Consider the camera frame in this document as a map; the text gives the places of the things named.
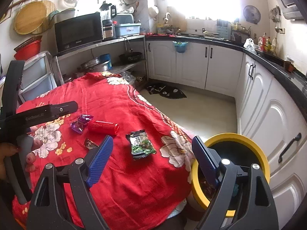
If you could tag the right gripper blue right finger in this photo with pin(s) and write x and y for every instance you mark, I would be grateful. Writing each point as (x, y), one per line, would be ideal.
(206, 161)

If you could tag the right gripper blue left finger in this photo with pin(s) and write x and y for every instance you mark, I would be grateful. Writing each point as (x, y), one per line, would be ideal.
(96, 160)

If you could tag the dark brown candy wrapper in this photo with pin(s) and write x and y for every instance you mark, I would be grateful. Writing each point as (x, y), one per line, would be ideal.
(90, 144)

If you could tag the red cylindrical can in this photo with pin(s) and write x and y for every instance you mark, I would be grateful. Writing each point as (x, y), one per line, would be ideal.
(108, 128)

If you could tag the yellow rimmed trash bin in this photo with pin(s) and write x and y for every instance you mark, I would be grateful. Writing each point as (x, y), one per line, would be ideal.
(235, 147)

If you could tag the white kitchen base cabinets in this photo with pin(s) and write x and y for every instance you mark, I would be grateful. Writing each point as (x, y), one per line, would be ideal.
(229, 90)

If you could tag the purple crumpled snack wrapper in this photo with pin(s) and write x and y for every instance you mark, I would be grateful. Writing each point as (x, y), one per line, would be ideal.
(80, 124)

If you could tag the green black snack packet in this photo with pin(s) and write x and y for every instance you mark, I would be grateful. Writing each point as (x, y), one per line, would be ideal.
(141, 146)

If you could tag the red floral tablecloth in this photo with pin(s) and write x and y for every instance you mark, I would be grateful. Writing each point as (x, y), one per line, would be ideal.
(131, 194)

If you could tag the black floor mat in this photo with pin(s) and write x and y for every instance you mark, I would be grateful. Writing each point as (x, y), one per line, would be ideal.
(165, 91)

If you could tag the red plastic basin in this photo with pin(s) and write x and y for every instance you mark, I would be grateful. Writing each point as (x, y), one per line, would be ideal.
(29, 48)

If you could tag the metal shelf rack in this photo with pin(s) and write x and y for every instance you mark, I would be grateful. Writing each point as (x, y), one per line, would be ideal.
(117, 55)

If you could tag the teal hanging basket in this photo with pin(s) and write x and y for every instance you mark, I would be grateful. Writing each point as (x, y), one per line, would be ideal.
(180, 47)

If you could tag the black microwave oven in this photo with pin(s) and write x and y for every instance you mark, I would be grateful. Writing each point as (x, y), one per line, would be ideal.
(77, 31)

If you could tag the round bamboo tray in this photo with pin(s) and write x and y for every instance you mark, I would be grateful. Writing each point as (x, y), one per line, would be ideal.
(32, 18)

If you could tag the grey plastic storage box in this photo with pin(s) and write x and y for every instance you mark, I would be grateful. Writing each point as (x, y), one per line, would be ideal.
(127, 29)

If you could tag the black electric kettle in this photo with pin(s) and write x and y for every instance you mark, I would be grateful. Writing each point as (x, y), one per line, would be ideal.
(107, 11)

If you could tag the wall fan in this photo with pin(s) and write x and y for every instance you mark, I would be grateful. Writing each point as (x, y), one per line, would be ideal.
(251, 14)

